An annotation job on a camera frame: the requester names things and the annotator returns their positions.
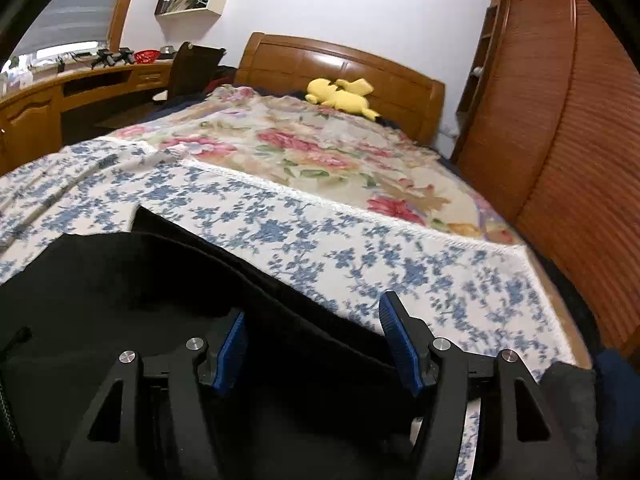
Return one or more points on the wooden desk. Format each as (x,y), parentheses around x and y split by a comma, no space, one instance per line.
(30,120)

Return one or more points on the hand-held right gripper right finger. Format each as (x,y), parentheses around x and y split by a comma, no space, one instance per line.
(400,345)

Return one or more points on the dark grey cloth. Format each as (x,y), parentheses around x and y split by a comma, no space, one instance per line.
(570,410)

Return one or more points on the dark chair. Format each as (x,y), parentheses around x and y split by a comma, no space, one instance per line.
(192,70)

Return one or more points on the blue cloth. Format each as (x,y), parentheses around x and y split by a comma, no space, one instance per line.
(617,410)

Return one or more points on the wooden slatted wardrobe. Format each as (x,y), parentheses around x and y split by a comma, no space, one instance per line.
(575,135)

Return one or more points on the wooden headboard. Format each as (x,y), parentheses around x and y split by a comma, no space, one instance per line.
(300,65)

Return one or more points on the blue floral bed sheet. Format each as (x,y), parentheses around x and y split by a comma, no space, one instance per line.
(350,240)

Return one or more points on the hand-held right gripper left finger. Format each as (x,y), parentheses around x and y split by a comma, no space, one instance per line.
(230,355)

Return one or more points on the black tripod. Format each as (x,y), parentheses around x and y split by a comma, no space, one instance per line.
(110,57)

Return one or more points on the yellow plush toy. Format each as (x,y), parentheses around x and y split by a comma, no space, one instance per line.
(340,97)

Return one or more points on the red floral blanket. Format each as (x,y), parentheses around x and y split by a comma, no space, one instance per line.
(325,160)

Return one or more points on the black coat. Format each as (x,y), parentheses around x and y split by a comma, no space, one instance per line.
(125,285)

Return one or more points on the small white figurine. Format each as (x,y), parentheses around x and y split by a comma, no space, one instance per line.
(478,71)

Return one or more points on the grey window blind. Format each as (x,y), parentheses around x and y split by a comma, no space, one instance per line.
(75,10)

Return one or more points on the wooden window frame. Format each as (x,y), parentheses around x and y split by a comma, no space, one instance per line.
(125,5)

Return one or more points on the narrow wooden shelf column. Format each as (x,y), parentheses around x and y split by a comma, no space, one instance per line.
(480,45)

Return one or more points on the red basket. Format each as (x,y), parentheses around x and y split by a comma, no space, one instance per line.
(146,56)

